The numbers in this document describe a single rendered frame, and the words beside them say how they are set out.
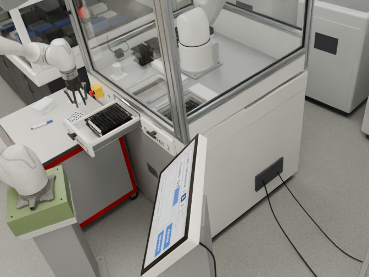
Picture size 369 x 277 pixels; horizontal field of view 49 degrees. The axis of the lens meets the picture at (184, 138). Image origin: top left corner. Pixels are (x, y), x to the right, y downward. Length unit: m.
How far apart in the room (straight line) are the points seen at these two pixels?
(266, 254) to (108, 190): 1.12
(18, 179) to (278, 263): 1.60
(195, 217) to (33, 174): 0.87
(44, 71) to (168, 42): 1.49
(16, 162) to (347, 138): 2.53
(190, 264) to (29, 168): 0.83
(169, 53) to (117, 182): 1.36
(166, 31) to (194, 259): 0.94
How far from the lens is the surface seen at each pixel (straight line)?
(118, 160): 2.75
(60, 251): 2.34
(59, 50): 2.18
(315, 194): 3.06
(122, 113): 2.39
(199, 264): 1.81
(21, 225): 2.10
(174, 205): 1.55
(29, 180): 1.99
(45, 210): 2.04
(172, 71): 1.77
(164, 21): 1.66
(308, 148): 3.39
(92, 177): 2.71
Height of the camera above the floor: 2.29
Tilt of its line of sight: 41 degrees down
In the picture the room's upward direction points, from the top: 9 degrees counter-clockwise
